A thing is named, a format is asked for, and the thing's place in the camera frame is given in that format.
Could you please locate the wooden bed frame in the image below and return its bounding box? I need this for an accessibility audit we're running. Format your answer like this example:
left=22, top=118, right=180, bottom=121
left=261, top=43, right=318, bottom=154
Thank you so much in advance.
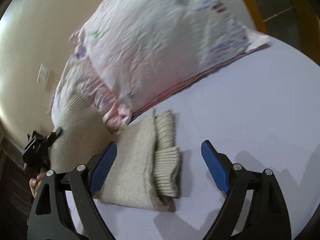
left=242, top=0, right=319, bottom=63

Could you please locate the lavender bed sheet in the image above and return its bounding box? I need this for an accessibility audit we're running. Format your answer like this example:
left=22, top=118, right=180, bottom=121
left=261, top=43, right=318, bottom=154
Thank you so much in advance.
left=97, top=39, right=319, bottom=239

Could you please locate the person's hand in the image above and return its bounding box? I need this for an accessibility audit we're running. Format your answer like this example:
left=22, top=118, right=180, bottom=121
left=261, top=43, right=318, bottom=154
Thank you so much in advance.
left=29, top=172, right=46, bottom=197

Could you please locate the pink floral pillow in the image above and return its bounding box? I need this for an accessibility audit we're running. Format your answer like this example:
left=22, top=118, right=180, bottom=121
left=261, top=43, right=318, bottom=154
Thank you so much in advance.
left=70, top=0, right=270, bottom=115
left=49, top=54, right=132, bottom=132

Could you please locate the pink floral pillow left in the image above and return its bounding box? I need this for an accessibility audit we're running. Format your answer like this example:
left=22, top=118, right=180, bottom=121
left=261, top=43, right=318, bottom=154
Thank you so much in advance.
left=49, top=54, right=132, bottom=132

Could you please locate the pink floral pillow right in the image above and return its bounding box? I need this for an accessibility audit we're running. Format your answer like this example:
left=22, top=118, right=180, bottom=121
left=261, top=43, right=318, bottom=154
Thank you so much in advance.
left=70, top=0, right=270, bottom=115

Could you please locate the beige knitted sweater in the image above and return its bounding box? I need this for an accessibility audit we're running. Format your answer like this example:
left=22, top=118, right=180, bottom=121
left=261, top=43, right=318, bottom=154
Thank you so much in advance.
left=49, top=91, right=181, bottom=211

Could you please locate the white wall switch plate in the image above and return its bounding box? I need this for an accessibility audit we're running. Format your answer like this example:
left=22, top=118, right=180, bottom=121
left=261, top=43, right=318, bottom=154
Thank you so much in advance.
left=36, top=63, right=51, bottom=89

